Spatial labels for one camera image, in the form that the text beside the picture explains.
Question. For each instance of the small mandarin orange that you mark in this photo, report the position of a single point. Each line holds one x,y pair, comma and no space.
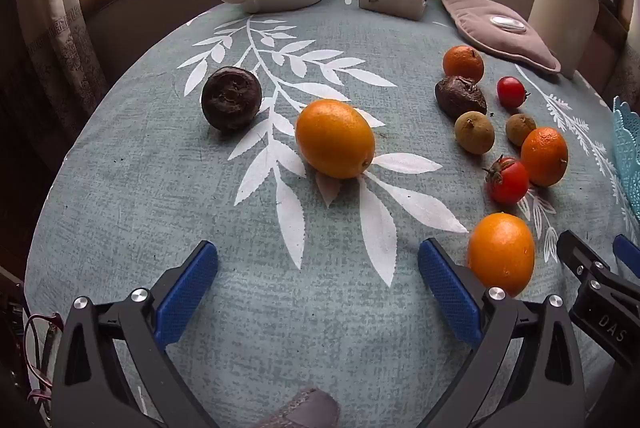
544,157
463,63

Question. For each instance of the cream thermos jug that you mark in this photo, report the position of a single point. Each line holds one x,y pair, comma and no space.
565,8

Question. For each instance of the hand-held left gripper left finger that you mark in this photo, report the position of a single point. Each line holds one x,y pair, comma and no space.
185,293

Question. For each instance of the teal leaf print tablecloth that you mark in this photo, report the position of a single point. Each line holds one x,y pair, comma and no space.
150,188

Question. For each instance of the beige patterned curtain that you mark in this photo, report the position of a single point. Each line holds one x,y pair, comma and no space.
625,73
65,43

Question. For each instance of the pink hot water bag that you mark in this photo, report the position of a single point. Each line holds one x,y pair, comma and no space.
475,23

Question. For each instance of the dark mangosteen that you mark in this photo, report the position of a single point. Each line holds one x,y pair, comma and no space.
231,98

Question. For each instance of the red tomato with calyx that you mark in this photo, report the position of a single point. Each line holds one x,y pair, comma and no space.
507,180

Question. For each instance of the kiwi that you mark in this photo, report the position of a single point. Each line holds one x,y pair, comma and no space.
520,129
474,133

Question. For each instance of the light blue plastic basket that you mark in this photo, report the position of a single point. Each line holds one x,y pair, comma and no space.
630,143

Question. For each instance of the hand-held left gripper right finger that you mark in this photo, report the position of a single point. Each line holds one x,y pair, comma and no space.
450,293

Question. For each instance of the lumpy dark water chestnut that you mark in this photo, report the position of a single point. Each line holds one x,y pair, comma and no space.
460,97

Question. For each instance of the person's left forearm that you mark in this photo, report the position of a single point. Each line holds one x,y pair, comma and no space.
305,410

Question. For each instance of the red cherry tomato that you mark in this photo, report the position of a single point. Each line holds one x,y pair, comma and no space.
511,92

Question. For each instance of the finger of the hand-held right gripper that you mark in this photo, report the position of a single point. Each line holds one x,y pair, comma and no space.
629,255
600,308

